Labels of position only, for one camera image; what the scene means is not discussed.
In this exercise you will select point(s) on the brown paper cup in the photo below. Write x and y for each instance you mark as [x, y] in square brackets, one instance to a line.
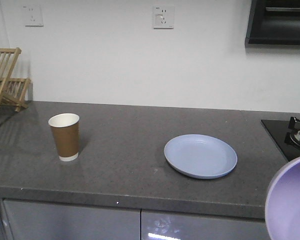
[65, 131]

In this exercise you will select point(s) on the purple plastic bowl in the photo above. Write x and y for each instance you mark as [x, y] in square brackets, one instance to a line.
[282, 205]

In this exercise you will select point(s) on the light blue plastic plate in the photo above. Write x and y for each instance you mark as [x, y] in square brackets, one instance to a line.
[200, 156]

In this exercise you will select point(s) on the grey cabinet door right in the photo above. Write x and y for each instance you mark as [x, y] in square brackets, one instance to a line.
[158, 225]

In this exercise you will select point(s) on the grey cabinet door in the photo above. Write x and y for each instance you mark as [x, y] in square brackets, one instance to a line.
[158, 225]
[46, 221]

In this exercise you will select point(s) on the wooden dish rack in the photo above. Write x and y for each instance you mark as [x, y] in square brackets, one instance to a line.
[12, 90]

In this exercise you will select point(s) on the black gas stove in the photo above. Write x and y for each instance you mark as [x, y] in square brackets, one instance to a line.
[286, 135]

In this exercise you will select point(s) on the black range hood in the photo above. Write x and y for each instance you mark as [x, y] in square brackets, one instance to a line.
[274, 22]

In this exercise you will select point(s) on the grey cabinet door left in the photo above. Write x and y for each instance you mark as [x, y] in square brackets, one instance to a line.
[46, 221]

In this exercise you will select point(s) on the white wall socket centre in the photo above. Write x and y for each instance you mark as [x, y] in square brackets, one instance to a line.
[163, 16]

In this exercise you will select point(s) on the white wall socket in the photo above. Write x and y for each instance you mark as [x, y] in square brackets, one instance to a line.
[163, 16]
[32, 15]

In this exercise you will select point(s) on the white wall socket left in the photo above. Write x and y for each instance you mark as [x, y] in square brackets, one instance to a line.
[32, 15]

